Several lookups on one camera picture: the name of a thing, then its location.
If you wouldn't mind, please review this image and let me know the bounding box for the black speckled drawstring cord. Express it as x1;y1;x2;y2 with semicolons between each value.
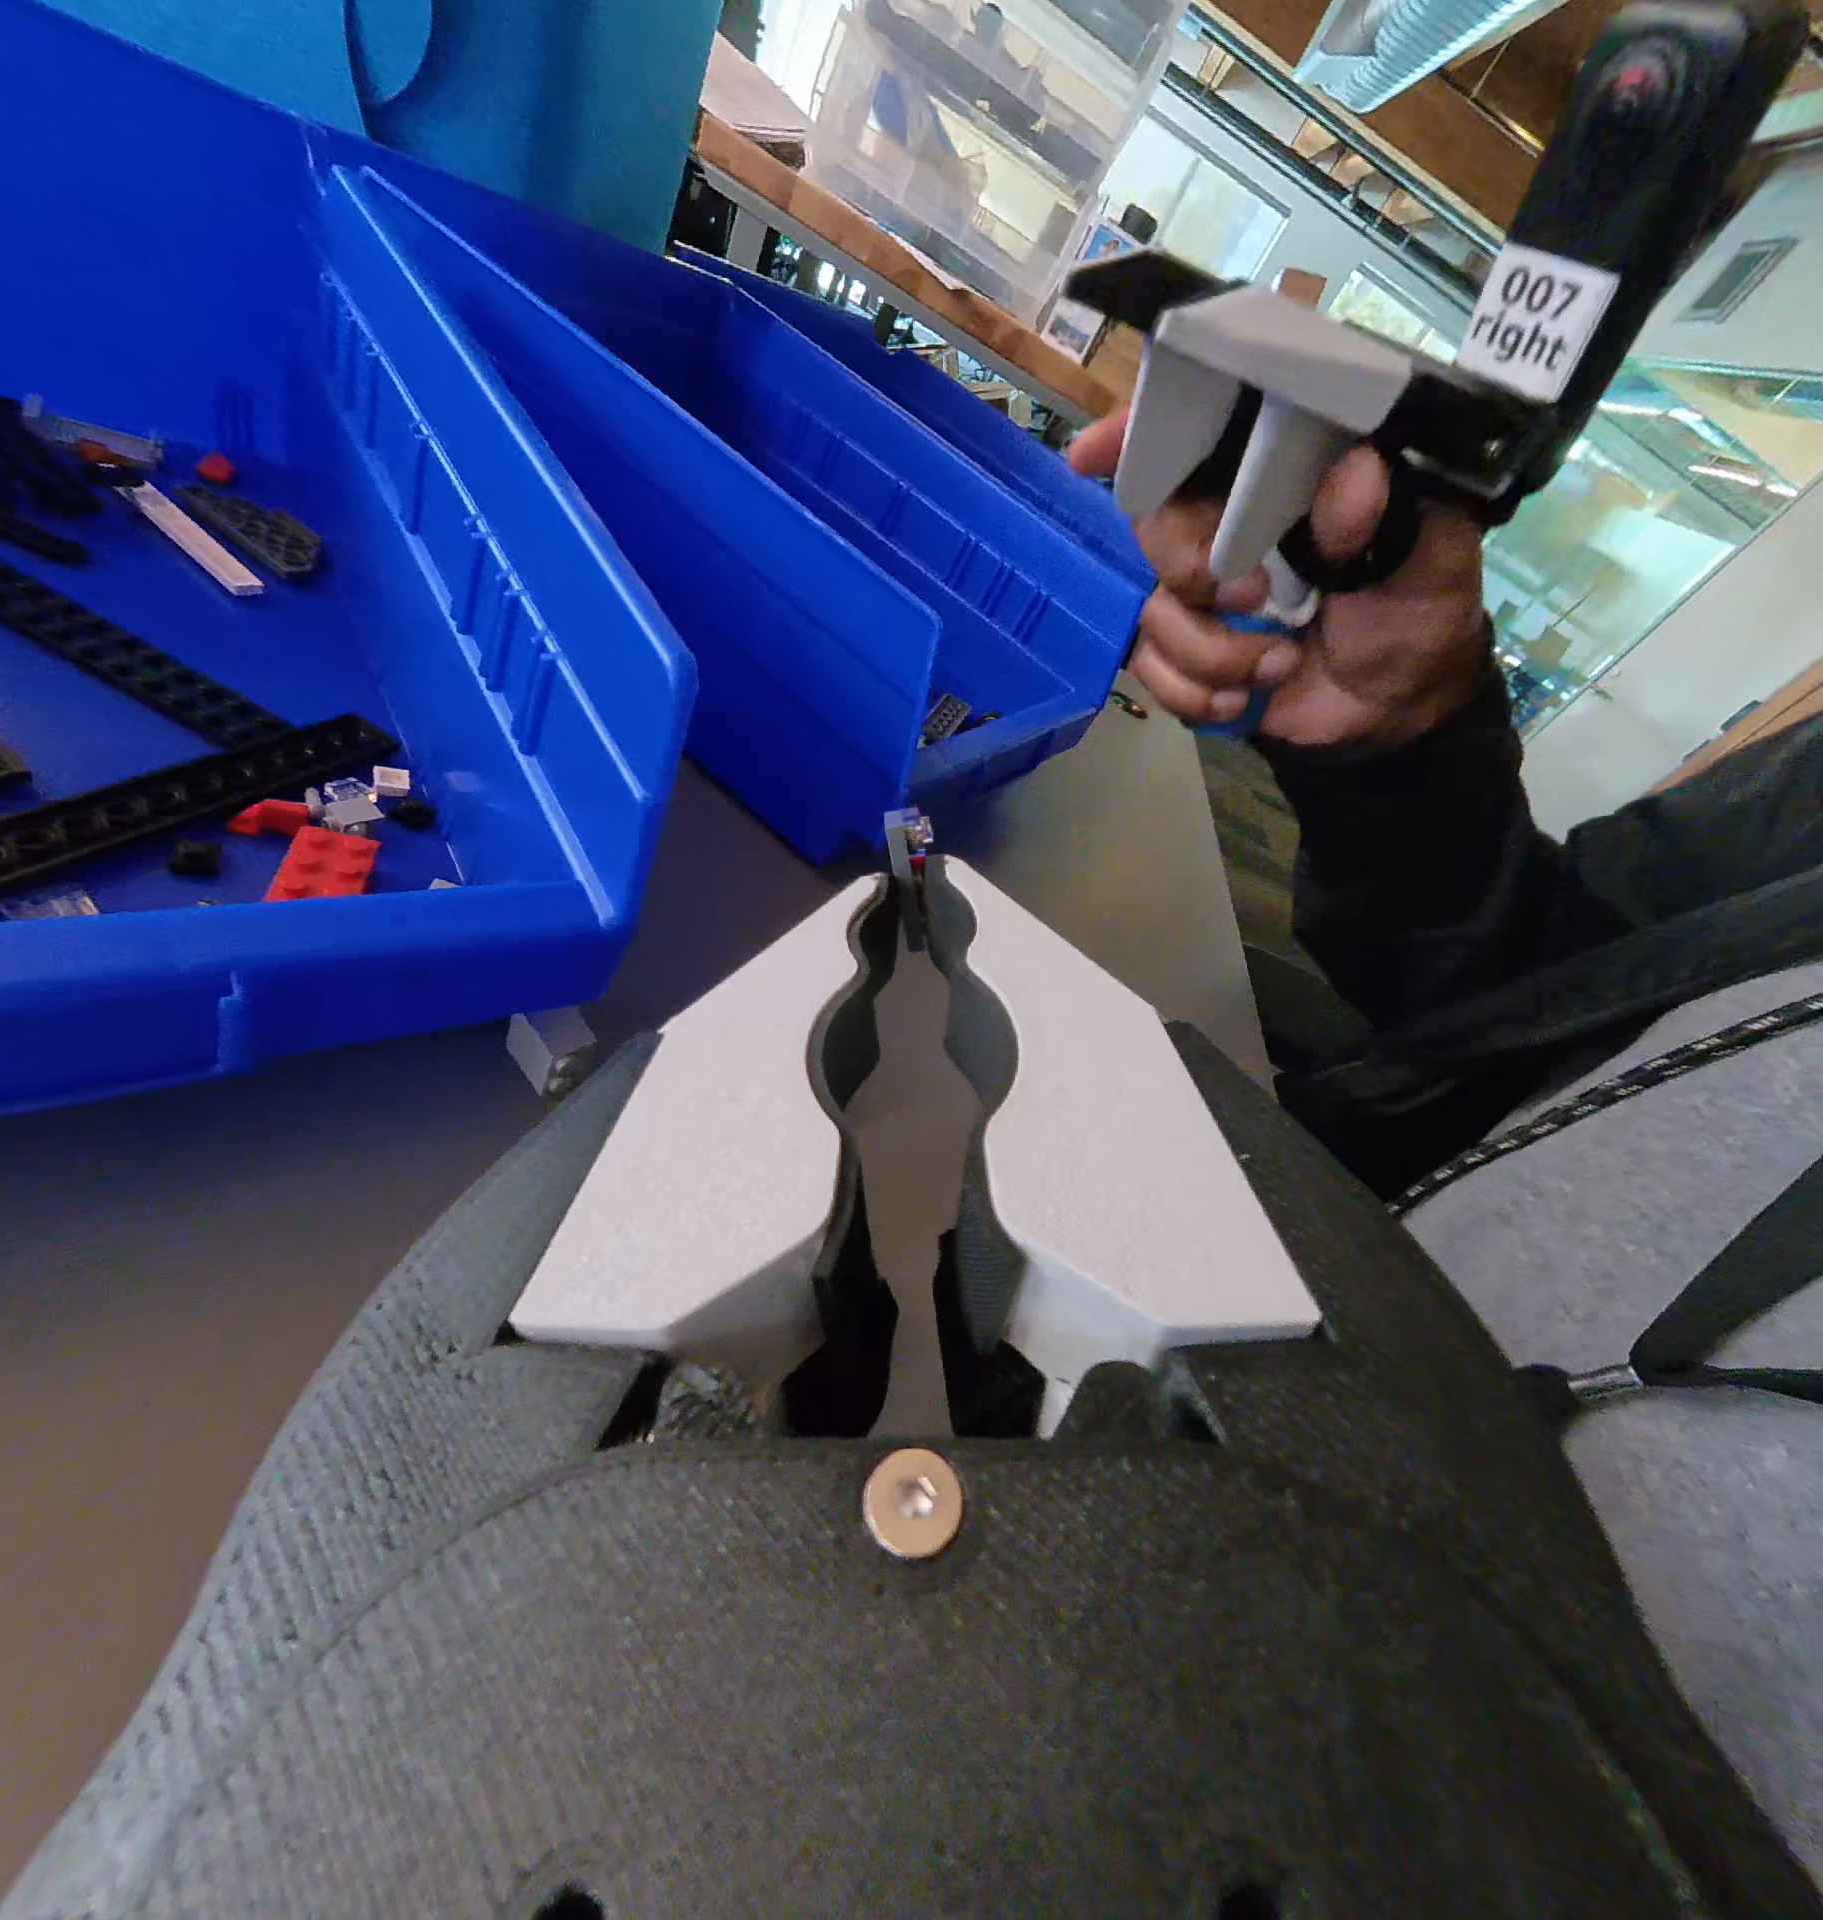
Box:
1383;974;1823;1216

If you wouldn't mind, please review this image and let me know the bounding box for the clear plastic drawer organiser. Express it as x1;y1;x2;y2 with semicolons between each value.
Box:
808;0;1190;321

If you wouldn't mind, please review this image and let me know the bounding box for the person's right forearm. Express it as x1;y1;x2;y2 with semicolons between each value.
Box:
1249;629;1823;1187

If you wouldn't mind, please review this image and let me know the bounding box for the small printed card box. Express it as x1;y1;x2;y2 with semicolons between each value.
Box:
1046;217;1154;364

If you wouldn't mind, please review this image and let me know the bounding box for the wooden table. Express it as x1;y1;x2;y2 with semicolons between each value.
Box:
695;111;1139;428

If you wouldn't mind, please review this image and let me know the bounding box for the person's grey sweatshirt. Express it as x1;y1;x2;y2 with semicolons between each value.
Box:
1399;946;1823;1920

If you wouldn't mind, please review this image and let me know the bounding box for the grey desk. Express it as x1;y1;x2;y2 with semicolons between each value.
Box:
0;705;1276;1876

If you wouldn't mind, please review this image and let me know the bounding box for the black lanyard strap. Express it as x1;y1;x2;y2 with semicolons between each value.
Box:
1562;1116;1823;1418

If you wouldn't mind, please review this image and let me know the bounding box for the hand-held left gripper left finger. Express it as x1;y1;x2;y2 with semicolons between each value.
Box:
510;874;903;1353

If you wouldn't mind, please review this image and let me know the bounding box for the red and teal brick assembly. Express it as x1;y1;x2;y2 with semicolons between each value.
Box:
881;807;943;954

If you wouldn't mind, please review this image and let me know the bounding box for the light grey block brick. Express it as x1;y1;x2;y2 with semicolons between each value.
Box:
506;1004;603;1095

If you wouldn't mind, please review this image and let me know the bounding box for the person's right hand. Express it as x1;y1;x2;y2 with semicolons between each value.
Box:
1066;411;1502;750

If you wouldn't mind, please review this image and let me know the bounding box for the silver air duct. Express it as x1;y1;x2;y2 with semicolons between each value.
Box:
1289;0;1543;113

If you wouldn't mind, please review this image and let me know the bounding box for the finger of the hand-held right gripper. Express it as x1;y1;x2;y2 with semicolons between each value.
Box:
1063;248;1418;439
1111;345;1245;523

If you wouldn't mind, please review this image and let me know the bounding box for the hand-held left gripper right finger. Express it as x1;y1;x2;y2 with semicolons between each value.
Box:
926;855;1324;1428

